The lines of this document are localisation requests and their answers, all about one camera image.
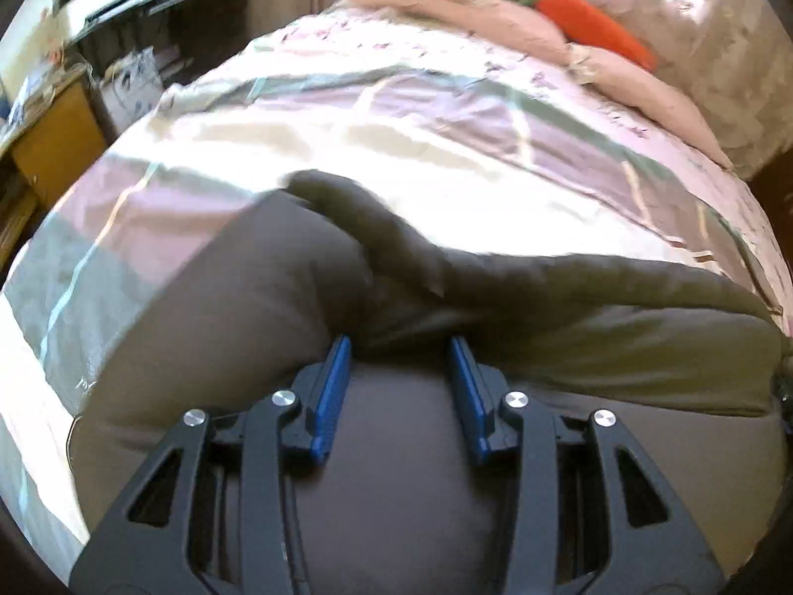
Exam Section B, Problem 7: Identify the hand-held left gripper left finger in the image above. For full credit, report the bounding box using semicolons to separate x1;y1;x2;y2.
68;335;354;595

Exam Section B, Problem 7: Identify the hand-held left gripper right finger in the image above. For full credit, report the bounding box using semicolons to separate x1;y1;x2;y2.
447;335;726;595

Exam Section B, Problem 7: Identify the olive hooded puffer jacket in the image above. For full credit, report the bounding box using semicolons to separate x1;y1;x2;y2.
68;170;793;595

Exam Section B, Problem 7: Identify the patterned pink bed sheet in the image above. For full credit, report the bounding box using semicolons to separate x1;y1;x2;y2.
0;0;793;565

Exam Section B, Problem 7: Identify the pink pillow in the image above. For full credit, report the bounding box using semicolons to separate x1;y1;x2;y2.
343;0;571;66
566;43;735;168

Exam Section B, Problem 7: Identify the white floral computer tower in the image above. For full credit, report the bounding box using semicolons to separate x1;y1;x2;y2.
102;46;165;131

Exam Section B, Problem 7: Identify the yellow wooden cabinet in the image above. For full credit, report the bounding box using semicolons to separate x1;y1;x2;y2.
0;65;109;274

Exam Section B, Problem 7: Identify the orange carrot plush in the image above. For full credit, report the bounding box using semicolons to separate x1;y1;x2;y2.
519;0;658;72

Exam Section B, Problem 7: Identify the black computer desk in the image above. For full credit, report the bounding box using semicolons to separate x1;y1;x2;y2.
68;0;252;88

